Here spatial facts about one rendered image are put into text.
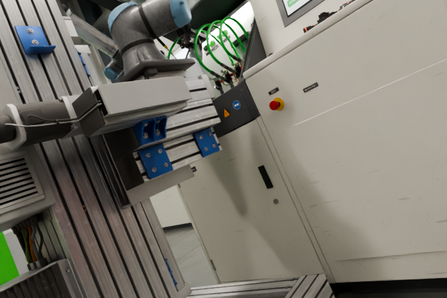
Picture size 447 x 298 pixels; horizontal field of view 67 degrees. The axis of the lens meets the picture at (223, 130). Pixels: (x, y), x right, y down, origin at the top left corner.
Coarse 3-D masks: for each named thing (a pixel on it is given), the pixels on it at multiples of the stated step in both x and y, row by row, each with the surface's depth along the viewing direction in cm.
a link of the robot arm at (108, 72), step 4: (112, 60) 170; (108, 64) 174; (112, 64) 170; (108, 68) 171; (112, 68) 171; (116, 68) 170; (104, 72) 172; (108, 72) 171; (112, 72) 171; (116, 72) 173; (120, 72) 174; (108, 76) 174; (112, 76) 173; (116, 76) 173
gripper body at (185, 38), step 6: (186, 24) 176; (180, 30) 176; (186, 30) 177; (180, 36) 177; (186, 36) 173; (192, 36) 176; (180, 42) 178; (186, 42) 174; (192, 42) 174; (186, 48) 178
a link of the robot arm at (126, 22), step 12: (120, 12) 105; (132, 12) 106; (108, 24) 109; (120, 24) 105; (132, 24) 105; (144, 24) 105; (120, 36) 106; (132, 36) 105; (144, 36) 106; (156, 36) 109; (120, 48) 107
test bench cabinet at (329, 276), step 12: (252, 120) 143; (228, 132) 153; (264, 132) 138; (276, 156) 137; (288, 180) 136; (180, 192) 182; (300, 204) 135; (312, 240) 135; (204, 252) 180; (324, 264) 134; (216, 276) 178; (336, 288) 141
